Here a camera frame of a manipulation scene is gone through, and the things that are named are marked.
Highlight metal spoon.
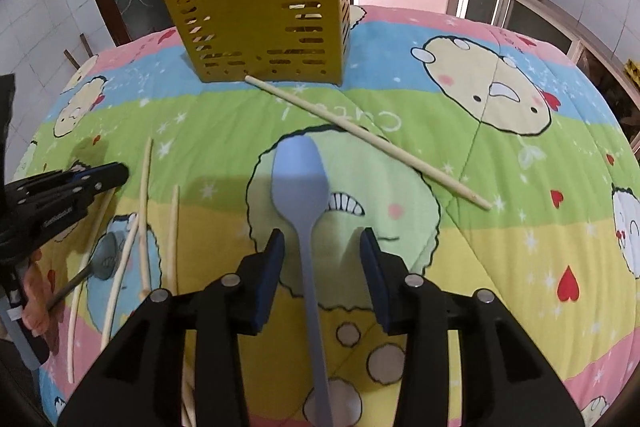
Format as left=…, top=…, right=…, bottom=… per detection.
left=47, top=232, right=120, bottom=311

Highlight long diagonal wooden chopstick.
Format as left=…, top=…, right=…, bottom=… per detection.
left=138, top=136, right=153, bottom=300

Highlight blue silicone spoon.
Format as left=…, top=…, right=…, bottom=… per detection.
left=271, top=135, right=333, bottom=426

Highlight kitchen counter cabinet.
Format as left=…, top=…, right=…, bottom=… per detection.
left=446, top=0, right=639, bottom=106

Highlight person left hand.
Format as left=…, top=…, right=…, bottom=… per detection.
left=22, top=249, right=64, bottom=337

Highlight colourful cartoon quilt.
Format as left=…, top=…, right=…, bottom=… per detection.
left=13, top=5, right=639, bottom=426

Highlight yellow slotted utensil holder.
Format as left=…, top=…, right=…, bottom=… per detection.
left=164, top=0, right=350, bottom=86

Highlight wooden sticks against wall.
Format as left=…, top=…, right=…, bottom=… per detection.
left=63, top=34, right=94, bottom=69

